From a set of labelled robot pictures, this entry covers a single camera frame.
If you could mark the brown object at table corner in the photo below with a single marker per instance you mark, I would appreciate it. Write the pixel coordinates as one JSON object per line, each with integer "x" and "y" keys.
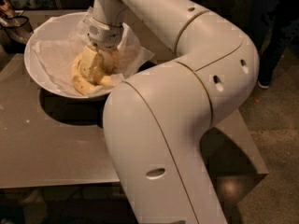
{"x": 16, "y": 26}

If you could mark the person leg dark trousers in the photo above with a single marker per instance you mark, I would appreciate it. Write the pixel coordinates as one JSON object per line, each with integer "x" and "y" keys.
{"x": 282, "y": 16}

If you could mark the yellow banana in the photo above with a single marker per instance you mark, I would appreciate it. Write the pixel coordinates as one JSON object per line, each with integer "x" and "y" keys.
{"x": 78, "y": 81}
{"x": 102, "y": 79}

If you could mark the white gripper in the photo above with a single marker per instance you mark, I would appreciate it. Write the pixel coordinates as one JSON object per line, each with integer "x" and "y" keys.
{"x": 105, "y": 35}

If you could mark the white bowl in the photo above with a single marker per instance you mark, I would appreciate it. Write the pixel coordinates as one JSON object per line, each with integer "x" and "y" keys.
{"x": 37, "y": 69}

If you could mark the white paper liner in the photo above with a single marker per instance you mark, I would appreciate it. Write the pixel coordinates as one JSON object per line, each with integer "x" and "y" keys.
{"x": 53, "y": 56}

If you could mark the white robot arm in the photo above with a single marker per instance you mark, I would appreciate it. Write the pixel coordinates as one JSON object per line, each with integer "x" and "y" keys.
{"x": 154, "y": 120}

